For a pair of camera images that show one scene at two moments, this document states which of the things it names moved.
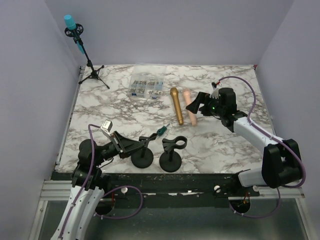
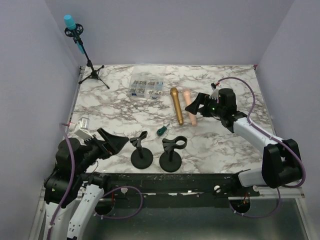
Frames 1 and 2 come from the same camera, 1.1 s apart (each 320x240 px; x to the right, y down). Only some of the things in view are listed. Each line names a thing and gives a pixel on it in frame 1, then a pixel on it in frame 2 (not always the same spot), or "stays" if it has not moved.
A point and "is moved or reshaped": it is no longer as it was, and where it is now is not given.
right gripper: [202, 97] stays
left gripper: [123, 144] → [114, 144]
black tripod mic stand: [75, 34] stays
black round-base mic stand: [170, 161] stays
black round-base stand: [142, 156] is moved or reshaped
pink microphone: [187, 98] stays
